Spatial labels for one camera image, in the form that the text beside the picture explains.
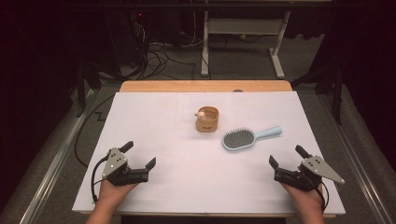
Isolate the black computer tower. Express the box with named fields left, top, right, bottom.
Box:
left=104, top=8, right=149, bottom=68

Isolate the person's right hand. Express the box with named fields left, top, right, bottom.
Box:
left=279, top=181, right=325, bottom=211

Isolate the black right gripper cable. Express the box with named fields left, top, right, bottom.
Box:
left=313, top=180, right=331, bottom=213

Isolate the white metal desk frame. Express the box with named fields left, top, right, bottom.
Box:
left=200, top=10, right=292, bottom=79

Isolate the person's left hand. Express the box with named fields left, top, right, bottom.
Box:
left=97, top=178, right=139, bottom=203

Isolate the long black floor cable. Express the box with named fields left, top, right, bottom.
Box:
left=74, top=93, right=117, bottom=169

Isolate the wooden table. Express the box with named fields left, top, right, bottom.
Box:
left=78, top=79, right=337, bottom=219

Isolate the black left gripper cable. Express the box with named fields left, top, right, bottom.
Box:
left=90, top=154, right=109, bottom=203

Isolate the light blue hairbrush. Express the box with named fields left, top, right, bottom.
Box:
left=221, top=124, right=283, bottom=153

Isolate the tangle of black floor cables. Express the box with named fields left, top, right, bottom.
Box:
left=129, top=21, right=206, bottom=81

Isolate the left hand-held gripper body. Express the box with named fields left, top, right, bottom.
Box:
left=101, top=147, right=149, bottom=188

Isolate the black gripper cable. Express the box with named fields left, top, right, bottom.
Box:
left=90, top=154, right=109, bottom=203
left=313, top=180, right=331, bottom=213

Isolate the black metal stand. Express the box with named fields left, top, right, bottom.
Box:
left=291, top=60, right=345, bottom=126
left=74, top=60, right=106, bottom=119

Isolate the metal floor rail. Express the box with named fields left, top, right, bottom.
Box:
left=19, top=89, right=96, bottom=224
left=317, top=92, right=394, bottom=224

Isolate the white board sheet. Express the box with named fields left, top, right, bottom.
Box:
left=72, top=91, right=347, bottom=216

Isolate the wooden cup with small figure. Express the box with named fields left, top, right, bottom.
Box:
left=194, top=105, right=220, bottom=133

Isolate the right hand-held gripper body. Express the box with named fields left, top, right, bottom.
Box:
left=273, top=154, right=346, bottom=192

